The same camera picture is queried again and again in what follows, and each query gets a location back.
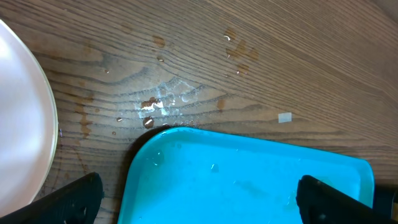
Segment black water tray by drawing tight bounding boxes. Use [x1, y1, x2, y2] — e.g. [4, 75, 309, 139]
[373, 185, 397, 219]

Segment blue plastic tray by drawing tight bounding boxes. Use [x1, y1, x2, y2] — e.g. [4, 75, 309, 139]
[118, 127, 375, 224]

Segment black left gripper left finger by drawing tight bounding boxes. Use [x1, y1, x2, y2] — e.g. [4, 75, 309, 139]
[1, 172, 104, 224]

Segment small tape scrap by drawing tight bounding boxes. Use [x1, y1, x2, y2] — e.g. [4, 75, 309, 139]
[278, 112, 292, 123]

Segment white plate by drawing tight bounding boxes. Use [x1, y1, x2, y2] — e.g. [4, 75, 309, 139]
[1, 22, 58, 216]

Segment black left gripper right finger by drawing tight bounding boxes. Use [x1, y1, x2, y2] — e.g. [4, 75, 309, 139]
[296, 175, 397, 224]

